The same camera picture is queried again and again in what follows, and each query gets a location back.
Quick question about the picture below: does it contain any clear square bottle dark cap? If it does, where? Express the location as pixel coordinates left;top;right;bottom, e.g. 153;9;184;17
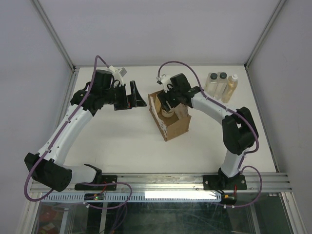
204;73;218;98

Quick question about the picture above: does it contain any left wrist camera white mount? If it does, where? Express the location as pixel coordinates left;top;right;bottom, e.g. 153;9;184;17
107;66;127;85

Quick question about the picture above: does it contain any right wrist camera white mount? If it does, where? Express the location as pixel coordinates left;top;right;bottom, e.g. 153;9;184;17
156;74;173;93

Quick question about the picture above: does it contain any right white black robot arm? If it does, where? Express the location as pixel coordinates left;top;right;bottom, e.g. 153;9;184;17
156;73;259;190

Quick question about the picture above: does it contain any white cream jar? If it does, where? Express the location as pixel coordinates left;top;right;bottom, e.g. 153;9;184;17
161;108;175;118

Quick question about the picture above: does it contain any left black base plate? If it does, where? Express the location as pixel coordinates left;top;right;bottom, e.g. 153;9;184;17
75;175;117;192

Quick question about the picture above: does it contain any brown canvas tote bag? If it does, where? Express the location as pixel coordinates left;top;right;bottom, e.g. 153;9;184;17
148;91;191;141

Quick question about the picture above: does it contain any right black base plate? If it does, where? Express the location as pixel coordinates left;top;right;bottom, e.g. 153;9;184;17
202;174;247;191

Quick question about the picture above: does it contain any beige sachet packet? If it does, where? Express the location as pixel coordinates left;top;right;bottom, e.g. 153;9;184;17
155;99;161;113

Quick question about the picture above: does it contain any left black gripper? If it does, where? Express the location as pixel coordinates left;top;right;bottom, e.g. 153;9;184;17
102;81;147;111

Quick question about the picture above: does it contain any right aluminium corner post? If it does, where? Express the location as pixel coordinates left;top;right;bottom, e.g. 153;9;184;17
244;0;288;70

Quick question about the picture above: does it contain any left aluminium corner post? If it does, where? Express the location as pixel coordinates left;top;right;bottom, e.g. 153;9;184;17
31;0;78;74

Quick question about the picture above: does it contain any clear bottle white cap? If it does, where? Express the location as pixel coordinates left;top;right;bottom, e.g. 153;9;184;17
221;74;238;103

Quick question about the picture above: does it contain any aluminium rail frame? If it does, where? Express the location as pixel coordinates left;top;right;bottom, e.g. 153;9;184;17
31;172;292;195

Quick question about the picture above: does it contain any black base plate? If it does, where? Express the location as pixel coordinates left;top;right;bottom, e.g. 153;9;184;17
75;175;117;192
202;174;247;191

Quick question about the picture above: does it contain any grey slotted cable duct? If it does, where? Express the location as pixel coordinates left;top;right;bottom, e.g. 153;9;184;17
44;191;221;203

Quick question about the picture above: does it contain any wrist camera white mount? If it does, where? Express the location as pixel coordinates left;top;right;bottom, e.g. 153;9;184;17
107;66;127;85
156;74;173;93

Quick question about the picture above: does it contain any aluminium corner post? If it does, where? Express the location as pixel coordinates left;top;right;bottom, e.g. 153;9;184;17
244;0;288;70
31;0;78;74

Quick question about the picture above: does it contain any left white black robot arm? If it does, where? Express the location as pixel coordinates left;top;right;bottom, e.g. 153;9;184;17
24;70;147;192

